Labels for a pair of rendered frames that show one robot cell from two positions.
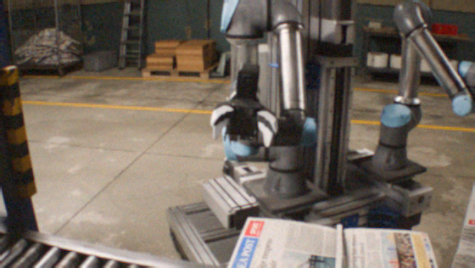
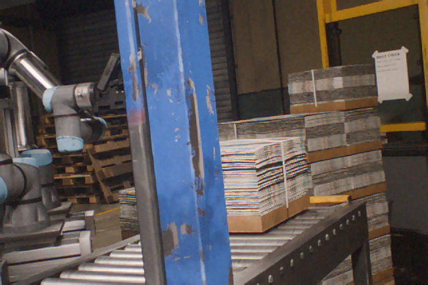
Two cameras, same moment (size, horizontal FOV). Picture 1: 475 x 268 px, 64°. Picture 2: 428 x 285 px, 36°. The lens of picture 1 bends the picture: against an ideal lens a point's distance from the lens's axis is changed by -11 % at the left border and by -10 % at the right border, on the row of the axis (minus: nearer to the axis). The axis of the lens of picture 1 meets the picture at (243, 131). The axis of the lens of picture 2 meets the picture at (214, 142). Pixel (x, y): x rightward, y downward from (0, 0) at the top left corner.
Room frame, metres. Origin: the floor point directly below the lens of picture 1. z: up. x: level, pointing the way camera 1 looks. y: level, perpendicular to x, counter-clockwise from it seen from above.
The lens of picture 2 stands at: (0.11, 1.72, 1.15)
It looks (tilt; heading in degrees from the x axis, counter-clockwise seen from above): 3 degrees down; 286
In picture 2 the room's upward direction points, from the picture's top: 6 degrees counter-clockwise
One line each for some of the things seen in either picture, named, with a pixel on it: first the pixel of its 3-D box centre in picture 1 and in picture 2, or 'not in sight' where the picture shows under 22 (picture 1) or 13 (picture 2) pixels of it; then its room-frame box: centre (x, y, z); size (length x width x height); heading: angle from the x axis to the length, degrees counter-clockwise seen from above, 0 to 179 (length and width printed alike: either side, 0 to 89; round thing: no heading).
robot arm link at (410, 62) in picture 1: (410, 67); (20, 116); (1.61, -0.68, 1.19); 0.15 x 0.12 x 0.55; 141
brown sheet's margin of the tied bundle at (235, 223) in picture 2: not in sight; (227, 218); (0.60, -0.06, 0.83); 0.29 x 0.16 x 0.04; 167
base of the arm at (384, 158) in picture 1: (391, 152); (41, 195); (1.50, -0.59, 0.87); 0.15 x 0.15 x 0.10
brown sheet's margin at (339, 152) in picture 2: not in sight; (301, 154); (0.60, -1.63, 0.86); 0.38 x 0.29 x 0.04; 145
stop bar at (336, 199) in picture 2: not in sight; (287, 200); (0.49, -0.45, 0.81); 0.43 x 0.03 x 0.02; 168
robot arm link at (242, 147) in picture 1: (251, 132); (71, 132); (1.03, -0.02, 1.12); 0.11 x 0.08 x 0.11; 89
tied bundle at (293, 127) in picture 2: not in sight; (258, 144); (0.77, -1.39, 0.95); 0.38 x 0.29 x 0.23; 147
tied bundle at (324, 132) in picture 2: not in sight; (299, 138); (0.60, -1.63, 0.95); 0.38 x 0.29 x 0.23; 145
